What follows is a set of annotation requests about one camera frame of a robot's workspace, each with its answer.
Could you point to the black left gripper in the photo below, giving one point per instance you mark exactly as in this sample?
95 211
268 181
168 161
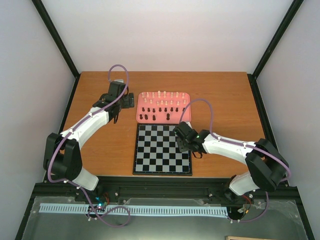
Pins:
129 101

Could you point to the light blue cable duct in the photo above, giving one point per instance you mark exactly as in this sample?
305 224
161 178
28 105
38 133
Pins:
135 210

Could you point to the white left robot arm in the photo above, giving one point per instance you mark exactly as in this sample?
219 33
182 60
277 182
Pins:
62 156

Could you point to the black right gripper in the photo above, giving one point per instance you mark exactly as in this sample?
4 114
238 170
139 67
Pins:
181 147

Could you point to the pink plastic tray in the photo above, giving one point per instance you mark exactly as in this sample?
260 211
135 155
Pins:
175 104

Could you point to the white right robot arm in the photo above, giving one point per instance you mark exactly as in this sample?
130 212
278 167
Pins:
266 167

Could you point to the black aluminium frame rail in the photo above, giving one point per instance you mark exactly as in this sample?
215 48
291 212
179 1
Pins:
117 189

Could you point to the black and white chessboard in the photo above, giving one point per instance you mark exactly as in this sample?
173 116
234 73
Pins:
157 152

